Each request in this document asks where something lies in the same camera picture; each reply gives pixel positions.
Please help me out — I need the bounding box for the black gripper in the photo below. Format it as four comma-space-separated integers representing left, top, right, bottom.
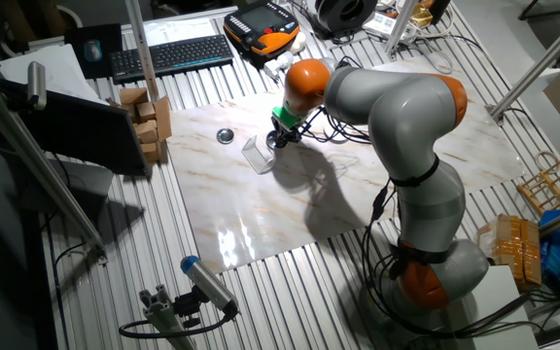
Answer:
272, 119, 305, 150

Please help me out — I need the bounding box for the clear plastic box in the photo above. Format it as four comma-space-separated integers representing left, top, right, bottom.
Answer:
240, 134, 276, 175

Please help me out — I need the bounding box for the marble pattern mat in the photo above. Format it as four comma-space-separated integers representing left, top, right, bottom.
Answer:
165, 55, 527, 274

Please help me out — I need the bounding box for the orange and black teach pendant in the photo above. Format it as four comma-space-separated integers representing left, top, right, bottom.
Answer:
223, 0, 301, 58

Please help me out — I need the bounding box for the small brown cardboard box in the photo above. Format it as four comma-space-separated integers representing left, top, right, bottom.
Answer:
133, 120, 158, 145
136, 101, 158, 123
141, 141, 162, 164
119, 87, 149, 107

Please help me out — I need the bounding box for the black computer keyboard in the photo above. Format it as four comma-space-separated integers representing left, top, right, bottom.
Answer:
110, 33, 235, 85

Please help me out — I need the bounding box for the printed paper sheet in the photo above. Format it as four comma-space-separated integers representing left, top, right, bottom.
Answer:
143, 17, 218, 48

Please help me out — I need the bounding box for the white power strip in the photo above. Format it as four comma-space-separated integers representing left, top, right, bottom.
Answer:
362, 12, 417, 45

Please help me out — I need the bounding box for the gold foil packet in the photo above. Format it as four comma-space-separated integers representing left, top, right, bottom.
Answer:
408, 3, 435, 28

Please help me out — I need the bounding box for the black mouse pad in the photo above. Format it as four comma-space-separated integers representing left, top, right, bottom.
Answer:
64, 22, 124, 80

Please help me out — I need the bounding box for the grey monitor base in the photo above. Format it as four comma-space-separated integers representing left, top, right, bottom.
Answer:
17, 157, 116, 215

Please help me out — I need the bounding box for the black flat monitor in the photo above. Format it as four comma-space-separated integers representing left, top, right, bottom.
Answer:
0, 77, 149, 177

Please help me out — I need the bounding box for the grey computer mouse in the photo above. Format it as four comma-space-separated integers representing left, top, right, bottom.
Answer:
84, 39, 103, 63

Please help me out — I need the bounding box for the aluminium profile stub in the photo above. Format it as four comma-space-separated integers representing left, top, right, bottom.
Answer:
138, 284, 198, 350

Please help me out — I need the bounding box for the white paper stack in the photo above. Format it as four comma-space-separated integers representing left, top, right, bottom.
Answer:
0, 43, 109, 106

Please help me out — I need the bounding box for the yellow wrapped package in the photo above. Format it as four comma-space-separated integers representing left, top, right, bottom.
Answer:
477, 213, 543, 293

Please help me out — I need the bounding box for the wooden dish rack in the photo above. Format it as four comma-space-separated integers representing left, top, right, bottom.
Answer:
516, 151, 560, 218

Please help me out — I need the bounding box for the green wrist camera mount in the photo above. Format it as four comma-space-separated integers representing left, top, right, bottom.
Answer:
270, 104, 303, 131

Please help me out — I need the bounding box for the silver camera with blue cap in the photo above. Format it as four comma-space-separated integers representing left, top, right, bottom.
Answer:
180, 255, 240, 315

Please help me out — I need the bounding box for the slim aluminium post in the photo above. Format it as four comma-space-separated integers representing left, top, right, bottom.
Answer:
384, 0, 420, 54

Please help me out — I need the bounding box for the tall aluminium profile post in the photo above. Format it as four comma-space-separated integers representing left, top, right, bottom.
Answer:
123, 0, 160, 103

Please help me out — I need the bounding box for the white cable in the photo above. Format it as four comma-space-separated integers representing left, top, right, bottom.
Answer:
405, 28, 456, 75

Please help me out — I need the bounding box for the black camera clamp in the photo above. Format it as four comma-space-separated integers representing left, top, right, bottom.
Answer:
172, 286, 208, 330

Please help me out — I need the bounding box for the black camera cable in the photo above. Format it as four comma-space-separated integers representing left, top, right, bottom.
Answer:
118, 310, 237, 340

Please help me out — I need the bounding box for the long aluminium camera bar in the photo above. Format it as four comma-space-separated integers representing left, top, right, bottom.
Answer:
0, 67, 109, 266

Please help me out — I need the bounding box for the silver depth camera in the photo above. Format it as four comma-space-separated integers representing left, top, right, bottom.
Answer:
26, 60, 48, 112

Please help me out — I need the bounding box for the slanted aluminium frame bar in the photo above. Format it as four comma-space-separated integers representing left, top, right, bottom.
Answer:
488, 2, 560, 123

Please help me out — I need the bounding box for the white pedestal box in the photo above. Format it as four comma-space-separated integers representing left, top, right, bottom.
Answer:
447, 264, 542, 350

